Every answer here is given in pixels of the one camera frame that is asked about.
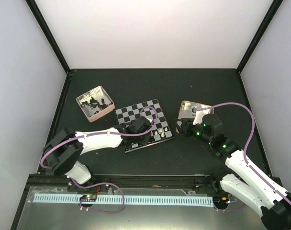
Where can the black frame post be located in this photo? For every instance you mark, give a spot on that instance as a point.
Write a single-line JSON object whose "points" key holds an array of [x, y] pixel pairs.
{"points": [[48, 34], [274, 7]]}

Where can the left black frame post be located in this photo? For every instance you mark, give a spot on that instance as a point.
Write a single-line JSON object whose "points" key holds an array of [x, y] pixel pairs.
{"points": [[48, 34]]}

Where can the left small circuit board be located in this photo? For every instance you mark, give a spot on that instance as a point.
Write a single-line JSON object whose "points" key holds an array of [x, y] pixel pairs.
{"points": [[88, 198]]}

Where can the black and silver chessboard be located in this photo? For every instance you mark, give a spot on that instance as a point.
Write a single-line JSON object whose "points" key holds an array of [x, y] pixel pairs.
{"points": [[134, 116]]}

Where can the small circuit board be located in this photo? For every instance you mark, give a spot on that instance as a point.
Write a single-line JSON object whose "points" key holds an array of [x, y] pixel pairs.
{"points": [[88, 198], [224, 200]]}

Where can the pink tin box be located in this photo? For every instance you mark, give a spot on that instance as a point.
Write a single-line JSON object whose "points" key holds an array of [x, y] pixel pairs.
{"points": [[95, 103]]}

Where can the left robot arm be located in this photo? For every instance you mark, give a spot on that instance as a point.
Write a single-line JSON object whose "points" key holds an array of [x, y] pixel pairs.
{"points": [[61, 154]]}

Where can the gold tin box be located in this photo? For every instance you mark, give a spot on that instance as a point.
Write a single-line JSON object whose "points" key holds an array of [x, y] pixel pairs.
{"points": [[185, 109]]}

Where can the right black frame post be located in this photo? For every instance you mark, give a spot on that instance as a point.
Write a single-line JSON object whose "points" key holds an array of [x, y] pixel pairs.
{"points": [[274, 7]]}

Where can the light blue slotted cable duct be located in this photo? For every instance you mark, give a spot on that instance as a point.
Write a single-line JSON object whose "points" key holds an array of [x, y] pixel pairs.
{"points": [[148, 200]]}

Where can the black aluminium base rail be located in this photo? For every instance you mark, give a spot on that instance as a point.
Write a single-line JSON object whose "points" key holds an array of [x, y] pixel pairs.
{"points": [[201, 184]]}

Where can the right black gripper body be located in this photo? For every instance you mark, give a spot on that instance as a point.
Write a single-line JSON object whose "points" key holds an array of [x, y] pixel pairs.
{"points": [[186, 127]]}

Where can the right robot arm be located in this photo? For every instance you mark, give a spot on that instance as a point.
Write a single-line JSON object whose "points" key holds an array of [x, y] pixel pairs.
{"points": [[240, 176]]}

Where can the right small circuit board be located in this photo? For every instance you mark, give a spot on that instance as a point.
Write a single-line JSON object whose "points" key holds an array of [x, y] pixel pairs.
{"points": [[224, 200]]}

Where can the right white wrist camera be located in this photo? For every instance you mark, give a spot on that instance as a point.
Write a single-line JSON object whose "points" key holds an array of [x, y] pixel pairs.
{"points": [[198, 112]]}

